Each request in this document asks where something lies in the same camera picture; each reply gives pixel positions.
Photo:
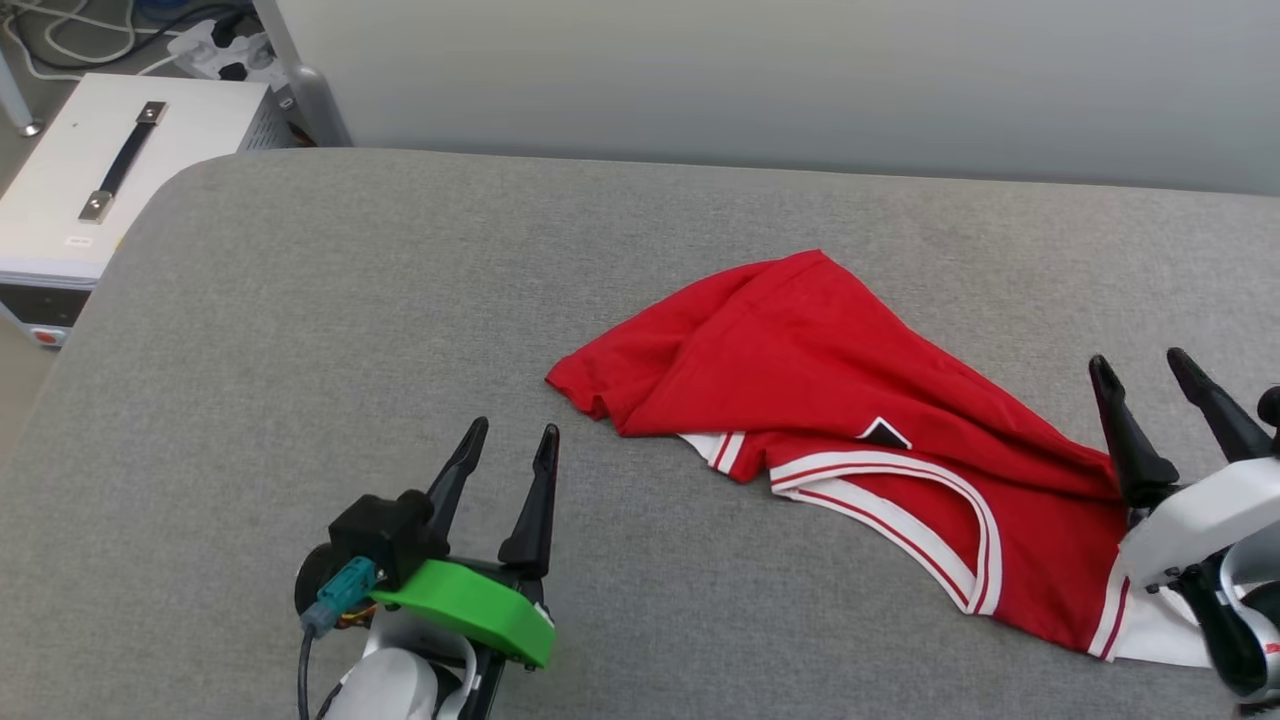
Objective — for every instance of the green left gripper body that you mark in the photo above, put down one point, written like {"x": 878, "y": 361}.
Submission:
{"x": 480, "y": 605}

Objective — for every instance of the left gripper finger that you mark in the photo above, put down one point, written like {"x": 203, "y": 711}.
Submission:
{"x": 458, "y": 480}
{"x": 535, "y": 530}

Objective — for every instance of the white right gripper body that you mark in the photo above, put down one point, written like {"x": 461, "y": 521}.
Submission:
{"x": 1200, "y": 525}

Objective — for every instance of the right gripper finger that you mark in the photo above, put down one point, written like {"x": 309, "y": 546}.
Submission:
{"x": 1135, "y": 455}
{"x": 1225, "y": 420}

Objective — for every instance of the red and white sports jersey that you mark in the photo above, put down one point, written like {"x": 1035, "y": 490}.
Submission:
{"x": 820, "y": 370}

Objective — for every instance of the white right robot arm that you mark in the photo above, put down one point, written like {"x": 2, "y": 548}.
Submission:
{"x": 1235, "y": 640}

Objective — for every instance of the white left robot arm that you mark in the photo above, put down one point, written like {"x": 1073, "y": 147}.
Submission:
{"x": 390, "y": 690}

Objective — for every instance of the grey fabric sofa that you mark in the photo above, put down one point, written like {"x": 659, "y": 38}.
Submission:
{"x": 300, "y": 350}

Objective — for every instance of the white equipment box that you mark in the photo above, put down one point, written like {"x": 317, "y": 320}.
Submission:
{"x": 60, "y": 200}

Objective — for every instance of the white power strip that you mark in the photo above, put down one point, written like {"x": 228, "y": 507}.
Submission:
{"x": 230, "y": 50}

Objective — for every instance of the white metal table leg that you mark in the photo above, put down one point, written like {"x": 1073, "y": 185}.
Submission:
{"x": 15, "y": 100}

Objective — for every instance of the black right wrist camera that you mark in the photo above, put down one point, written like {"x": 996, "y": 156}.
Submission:
{"x": 1272, "y": 405}

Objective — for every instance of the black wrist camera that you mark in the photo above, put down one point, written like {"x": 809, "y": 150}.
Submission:
{"x": 385, "y": 530}
{"x": 1272, "y": 405}

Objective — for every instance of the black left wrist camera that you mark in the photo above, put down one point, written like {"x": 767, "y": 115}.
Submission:
{"x": 385, "y": 530}

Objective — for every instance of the grey metal partition post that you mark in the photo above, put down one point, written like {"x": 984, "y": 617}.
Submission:
{"x": 300, "y": 80}

